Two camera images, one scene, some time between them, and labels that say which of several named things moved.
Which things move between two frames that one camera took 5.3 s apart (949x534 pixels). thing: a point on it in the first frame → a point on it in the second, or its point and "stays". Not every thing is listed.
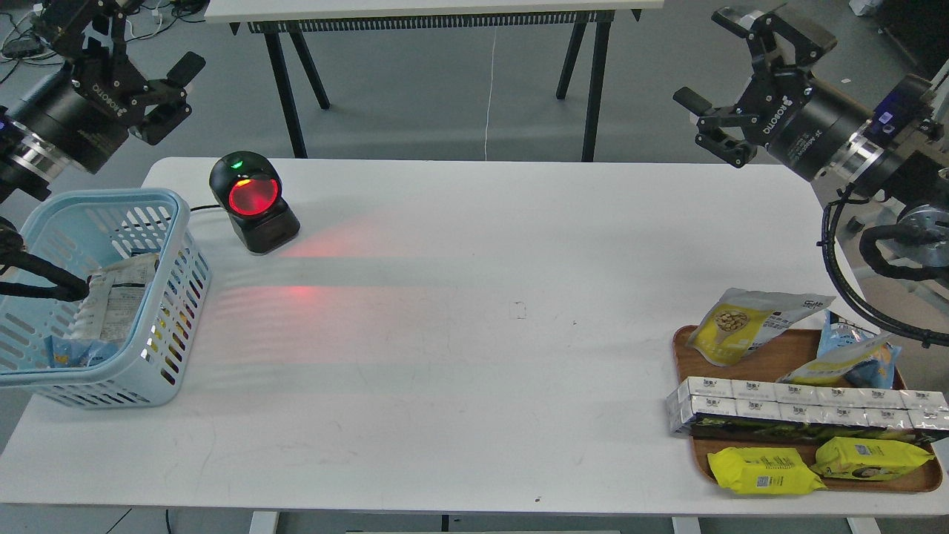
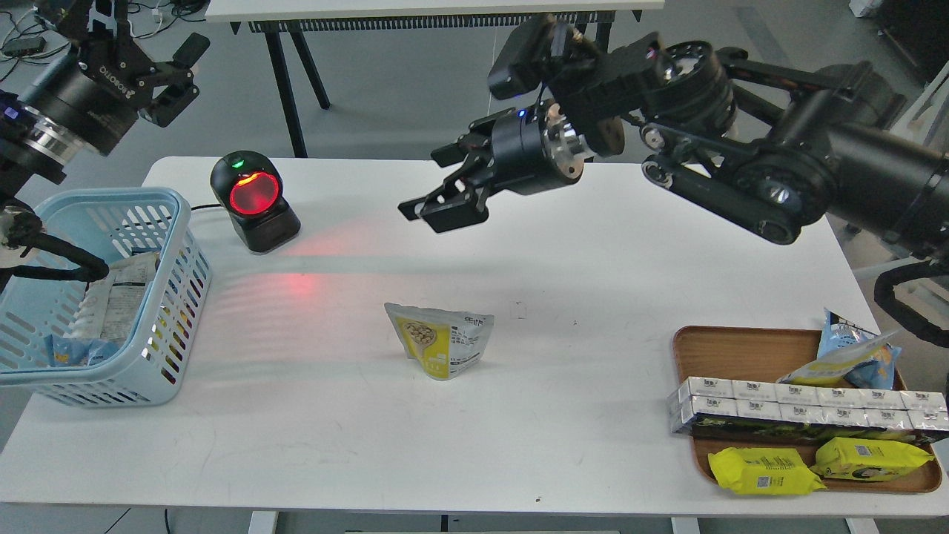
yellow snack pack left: x=763 y=471 stays
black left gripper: x=87 y=110 → x=532 y=149
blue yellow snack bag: x=852 y=352 stays
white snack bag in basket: x=114 y=295 stays
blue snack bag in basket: x=70 y=353 stays
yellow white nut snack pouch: x=738 y=319 → x=446 y=343
